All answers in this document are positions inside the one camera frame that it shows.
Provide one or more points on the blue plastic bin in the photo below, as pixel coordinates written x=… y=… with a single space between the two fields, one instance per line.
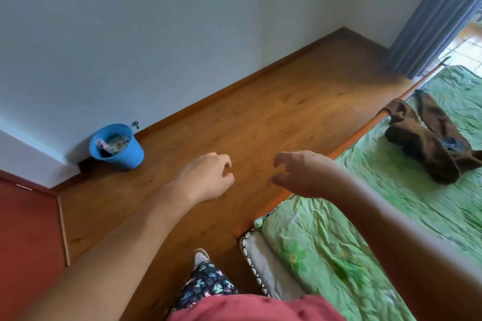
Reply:
x=124 y=155

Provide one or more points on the small metal door stopper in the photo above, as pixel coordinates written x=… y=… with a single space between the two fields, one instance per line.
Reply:
x=135 y=124

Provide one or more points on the person's red shirt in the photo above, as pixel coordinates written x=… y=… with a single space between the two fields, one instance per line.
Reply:
x=260 y=307

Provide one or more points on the red wooden room door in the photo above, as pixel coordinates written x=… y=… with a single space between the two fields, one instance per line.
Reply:
x=26 y=249

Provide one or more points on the person's left forearm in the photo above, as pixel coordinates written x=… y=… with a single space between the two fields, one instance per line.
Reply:
x=101 y=260

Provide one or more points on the person's right hand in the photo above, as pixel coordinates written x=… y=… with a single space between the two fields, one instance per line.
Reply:
x=308 y=174

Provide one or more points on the person's left hand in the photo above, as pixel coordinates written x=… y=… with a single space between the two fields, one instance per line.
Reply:
x=203 y=179

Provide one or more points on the green floral bedsheet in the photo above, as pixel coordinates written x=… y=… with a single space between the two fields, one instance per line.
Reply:
x=376 y=219

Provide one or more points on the blue curtain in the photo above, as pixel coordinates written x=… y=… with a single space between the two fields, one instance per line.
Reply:
x=437 y=16

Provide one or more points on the person's right forearm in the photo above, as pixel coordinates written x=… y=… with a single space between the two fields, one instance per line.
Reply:
x=414 y=249

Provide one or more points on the person's floral patterned trousers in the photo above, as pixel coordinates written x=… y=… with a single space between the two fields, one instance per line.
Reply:
x=205 y=283

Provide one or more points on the crumpled waste in bin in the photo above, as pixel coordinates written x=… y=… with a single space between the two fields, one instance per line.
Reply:
x=113 y=144

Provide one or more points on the brown fleece garment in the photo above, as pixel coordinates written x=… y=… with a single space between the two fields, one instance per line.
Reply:
x=425 y=136

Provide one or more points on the person's dark slipper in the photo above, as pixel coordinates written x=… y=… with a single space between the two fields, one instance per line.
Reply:
x=200 y=256

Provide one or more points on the wooden bed frame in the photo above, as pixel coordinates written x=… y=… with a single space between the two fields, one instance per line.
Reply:
x=361 y=132

